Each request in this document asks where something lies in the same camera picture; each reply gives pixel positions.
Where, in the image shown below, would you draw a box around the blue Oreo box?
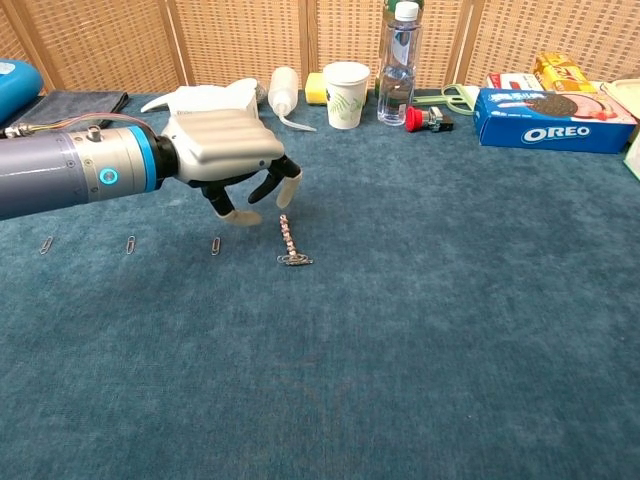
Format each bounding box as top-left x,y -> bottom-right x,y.
472,87 -> 639,155

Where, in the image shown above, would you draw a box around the red and white box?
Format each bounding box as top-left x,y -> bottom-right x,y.
486,72 -> 546,93

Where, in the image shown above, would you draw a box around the clear water bottle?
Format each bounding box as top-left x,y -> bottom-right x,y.
376,1 -> 424,126

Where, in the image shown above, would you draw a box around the beige lidded lunch container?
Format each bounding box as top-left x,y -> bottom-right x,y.
599,77 -> 640,121

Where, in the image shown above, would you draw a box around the white squeeze wash bottle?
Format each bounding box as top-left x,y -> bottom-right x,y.
267,66 -> 318,133

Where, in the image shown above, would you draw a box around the teal table cloth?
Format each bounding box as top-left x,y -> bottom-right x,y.
0,89 -> 640,480

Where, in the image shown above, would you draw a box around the magnetic bead rod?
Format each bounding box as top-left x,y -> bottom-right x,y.
278,213 -> 301,264

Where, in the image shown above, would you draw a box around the wicker folding screen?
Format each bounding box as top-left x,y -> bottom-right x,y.
0,0 -> 640,96

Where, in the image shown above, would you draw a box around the light green plastic brush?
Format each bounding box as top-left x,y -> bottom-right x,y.
412,84 -> 476,117

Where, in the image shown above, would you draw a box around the yellow sponge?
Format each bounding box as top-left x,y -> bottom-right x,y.
304,72 -> 329,106

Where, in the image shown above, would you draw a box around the coloured left arm wires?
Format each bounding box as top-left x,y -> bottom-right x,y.
0,113 -> 156,141

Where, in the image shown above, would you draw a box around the yellow snack box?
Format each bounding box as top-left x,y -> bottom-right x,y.
534,51 -> 599,95

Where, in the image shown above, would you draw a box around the grey zip pouch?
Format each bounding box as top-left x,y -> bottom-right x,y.
9,90 -> 130,131

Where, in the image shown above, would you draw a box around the white leaf-print paper cup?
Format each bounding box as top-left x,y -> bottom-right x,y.
322,61 -> 372,131

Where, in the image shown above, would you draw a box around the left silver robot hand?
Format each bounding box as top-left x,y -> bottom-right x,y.
158,108 -> 304,227

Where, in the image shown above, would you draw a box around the white barcode carton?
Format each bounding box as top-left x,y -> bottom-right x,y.
167,85 -> 261,121

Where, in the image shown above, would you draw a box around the red emergency stop button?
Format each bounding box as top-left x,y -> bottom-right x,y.
404,105 -> 455,134

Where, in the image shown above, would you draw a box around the blue detergent bottle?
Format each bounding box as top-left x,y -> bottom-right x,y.
0,58 -> 45,126

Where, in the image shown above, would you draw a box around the white handled dish brush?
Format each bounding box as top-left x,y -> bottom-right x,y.
140,77 -> 261,114

